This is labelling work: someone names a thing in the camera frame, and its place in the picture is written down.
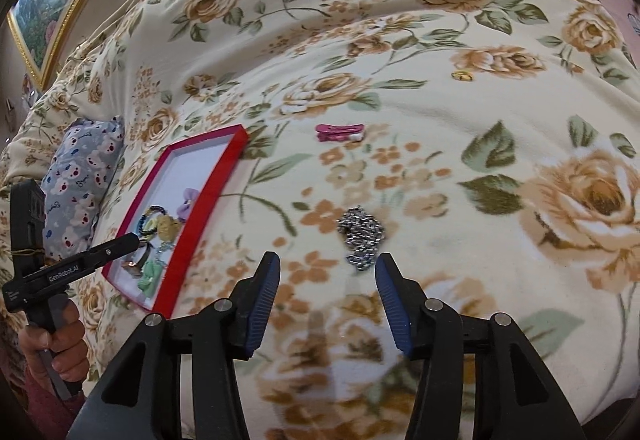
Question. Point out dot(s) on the red jewelry tray box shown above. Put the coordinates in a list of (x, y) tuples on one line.
[(205, 163)]

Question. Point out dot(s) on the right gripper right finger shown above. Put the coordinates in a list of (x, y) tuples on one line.
[(426, 330)]

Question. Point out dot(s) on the purple fabric bow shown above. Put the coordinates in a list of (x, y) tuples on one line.
[(190, 196)]

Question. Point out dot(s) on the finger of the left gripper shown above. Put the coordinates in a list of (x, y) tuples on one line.
[(85, 263)]

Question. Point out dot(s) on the blue bear print pillow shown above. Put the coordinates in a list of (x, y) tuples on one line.
[(79, 175)]

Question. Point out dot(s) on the person's left hand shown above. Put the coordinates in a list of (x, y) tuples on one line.
[(70, 358)]

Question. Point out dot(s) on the floral cream bed blanket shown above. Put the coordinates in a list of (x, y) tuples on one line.
[(515, 192)]

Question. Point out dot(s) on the rose gold wrist watch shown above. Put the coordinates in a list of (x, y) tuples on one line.
[(135, 261)]

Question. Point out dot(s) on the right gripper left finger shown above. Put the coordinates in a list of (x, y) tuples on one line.
[(227, 330)]

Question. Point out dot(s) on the pink hair clip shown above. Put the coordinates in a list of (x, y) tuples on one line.
[(329, 133)]

